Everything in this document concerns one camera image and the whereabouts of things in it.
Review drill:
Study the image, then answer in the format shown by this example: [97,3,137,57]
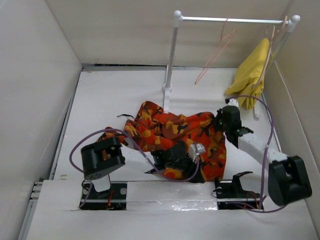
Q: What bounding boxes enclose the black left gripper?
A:
[164,151,204,182]

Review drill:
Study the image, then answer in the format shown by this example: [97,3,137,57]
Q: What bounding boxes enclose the orange camouflage trousers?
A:
[96,100,228,183]

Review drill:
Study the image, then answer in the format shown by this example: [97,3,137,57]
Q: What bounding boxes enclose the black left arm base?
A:
[79,181,128,211]

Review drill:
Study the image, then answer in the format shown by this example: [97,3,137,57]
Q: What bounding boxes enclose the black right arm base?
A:
[211,171,260,210]

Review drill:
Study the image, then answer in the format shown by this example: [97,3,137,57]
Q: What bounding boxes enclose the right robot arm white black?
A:
[214,105,313,207]

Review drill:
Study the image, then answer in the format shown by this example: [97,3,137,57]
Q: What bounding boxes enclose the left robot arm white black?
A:
[80,137,206,199]

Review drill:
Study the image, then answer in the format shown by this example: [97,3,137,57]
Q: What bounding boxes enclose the yellow garment on hanger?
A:
[225,38,270,110]

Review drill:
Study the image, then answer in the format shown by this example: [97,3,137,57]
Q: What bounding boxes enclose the beige hanger holding garment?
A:
[253,15,288,89]

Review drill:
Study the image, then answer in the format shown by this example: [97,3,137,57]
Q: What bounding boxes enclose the white clothes rack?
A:
[162,10,301,114]

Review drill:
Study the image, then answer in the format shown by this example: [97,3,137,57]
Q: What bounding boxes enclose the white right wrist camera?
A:
[225,98,239,108]

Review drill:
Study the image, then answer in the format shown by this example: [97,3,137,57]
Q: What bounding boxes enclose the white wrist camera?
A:
[225,98,239,108]
[188,143,206,159]

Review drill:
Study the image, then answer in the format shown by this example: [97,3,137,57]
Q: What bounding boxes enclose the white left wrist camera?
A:
[188,143,206,159]

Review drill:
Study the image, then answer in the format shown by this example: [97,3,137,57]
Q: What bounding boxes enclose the pink wire hanger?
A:
[194,17,238,85]

